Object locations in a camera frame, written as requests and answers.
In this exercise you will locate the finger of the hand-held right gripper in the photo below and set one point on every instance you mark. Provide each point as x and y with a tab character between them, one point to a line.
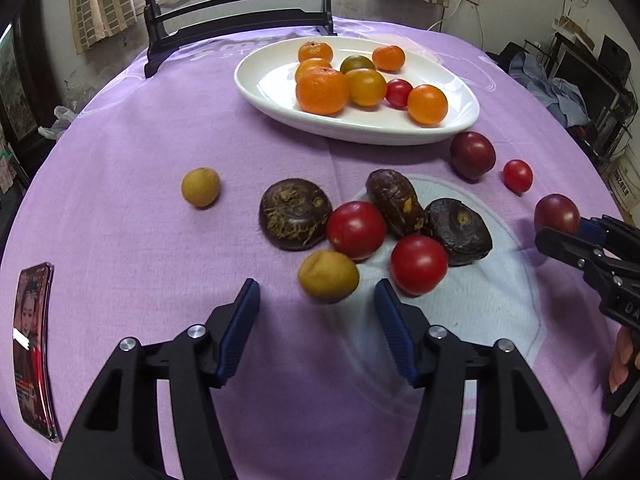
565	247
590	227

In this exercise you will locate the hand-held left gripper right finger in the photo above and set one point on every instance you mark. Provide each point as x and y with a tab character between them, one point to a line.
395	330

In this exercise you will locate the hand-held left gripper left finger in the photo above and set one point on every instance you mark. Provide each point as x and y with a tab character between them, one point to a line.
240	330

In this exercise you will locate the dark red plum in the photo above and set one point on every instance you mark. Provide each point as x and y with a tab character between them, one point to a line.
555	210
472	155

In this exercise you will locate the small yellow longan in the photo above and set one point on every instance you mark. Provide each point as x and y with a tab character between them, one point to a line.
200	187
328	276

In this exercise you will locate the orange tomato plate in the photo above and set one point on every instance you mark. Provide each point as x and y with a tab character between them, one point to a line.
427	104

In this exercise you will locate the red cherry tomato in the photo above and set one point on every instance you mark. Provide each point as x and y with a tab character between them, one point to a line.
517	176
398	93
356	230
419	265

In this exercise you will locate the yellow-orange tomato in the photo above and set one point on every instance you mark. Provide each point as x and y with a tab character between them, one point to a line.
370	87

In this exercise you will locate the large bumpy orange mandarin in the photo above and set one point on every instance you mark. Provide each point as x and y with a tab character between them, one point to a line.
322	91

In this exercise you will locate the white oval plate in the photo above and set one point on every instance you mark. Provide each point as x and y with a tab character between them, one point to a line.
270	80

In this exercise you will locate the green-orange tomato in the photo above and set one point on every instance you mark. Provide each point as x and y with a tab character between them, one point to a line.
356	62

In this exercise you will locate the smooth round orange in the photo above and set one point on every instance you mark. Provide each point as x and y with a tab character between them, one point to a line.
310	65

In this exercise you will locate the person's right hand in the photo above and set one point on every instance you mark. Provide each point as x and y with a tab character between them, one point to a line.
622	360

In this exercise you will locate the cardboard box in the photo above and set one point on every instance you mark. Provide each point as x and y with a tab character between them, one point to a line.
627	180

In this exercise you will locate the dark brown water chestnut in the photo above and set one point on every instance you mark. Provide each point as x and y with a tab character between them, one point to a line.
460	232
295	215
395	202

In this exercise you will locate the purple tablecloth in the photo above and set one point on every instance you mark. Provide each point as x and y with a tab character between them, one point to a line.
150	260

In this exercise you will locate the blue cloth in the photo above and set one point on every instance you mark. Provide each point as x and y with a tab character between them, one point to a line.
560	95

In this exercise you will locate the black monitor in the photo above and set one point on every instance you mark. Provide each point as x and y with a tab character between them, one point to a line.
585	75

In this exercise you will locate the smartphone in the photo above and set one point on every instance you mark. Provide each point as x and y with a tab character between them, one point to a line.
35	350

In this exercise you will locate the white plastic bag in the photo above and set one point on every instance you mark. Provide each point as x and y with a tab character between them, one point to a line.
62	117

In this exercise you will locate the dark wooden cabinet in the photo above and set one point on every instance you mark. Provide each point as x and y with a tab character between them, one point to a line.
15	85

